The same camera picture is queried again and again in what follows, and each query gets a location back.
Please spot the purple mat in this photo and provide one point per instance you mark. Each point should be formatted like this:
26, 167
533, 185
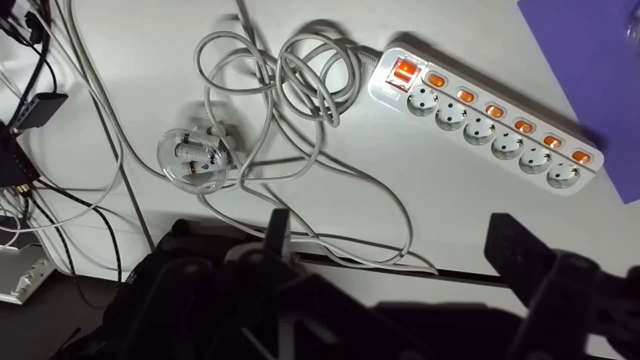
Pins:
592, 50

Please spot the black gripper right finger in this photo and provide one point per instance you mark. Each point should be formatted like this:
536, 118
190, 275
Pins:
554, 287

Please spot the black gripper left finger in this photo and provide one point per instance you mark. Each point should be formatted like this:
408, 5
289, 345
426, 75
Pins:
278, 234

